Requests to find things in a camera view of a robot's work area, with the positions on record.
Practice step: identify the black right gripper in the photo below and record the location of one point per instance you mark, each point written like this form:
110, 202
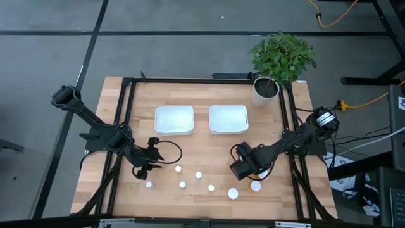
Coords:
245, 161

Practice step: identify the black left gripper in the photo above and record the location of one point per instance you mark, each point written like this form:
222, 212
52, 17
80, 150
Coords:
145, 156

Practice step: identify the small yellow pill bottle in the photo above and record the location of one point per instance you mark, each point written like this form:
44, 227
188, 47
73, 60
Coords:
178, 168
211, 187

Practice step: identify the small pink pill bottle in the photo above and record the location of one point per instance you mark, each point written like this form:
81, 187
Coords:
148, 184

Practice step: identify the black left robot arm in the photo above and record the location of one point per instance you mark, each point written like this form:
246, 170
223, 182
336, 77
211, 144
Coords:
95, 122

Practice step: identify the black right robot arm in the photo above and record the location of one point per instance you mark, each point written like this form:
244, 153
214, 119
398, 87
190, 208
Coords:
294, 137

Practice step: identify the small teal pill bottle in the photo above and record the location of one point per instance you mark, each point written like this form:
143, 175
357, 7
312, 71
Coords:
182, 184
198, 175

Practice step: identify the white plastic bin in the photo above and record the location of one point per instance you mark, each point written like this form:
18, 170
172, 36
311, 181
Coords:
174, 120
228, 119

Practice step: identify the white plant pot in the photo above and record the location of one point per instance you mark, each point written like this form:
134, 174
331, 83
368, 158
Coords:
262, 99

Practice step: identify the green leafy plant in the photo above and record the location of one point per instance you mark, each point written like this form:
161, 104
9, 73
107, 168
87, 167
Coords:
281, 57

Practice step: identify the white and navy patterned bag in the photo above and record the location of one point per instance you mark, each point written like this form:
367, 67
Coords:
364, 190

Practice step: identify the black desk foot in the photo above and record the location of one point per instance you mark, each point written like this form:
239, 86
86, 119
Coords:
11, 145

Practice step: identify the black equipment box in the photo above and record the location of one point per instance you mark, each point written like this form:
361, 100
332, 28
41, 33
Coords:
392, 196

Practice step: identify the black cabinet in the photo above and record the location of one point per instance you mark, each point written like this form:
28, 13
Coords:
397, 126

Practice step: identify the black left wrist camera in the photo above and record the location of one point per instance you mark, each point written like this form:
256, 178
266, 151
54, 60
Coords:
153, 141

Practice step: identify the silver aluminium rail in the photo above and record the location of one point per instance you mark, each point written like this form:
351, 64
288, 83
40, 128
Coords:
115, 222
292, 224

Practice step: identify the black desk frame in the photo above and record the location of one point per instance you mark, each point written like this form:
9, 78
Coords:
389, 38

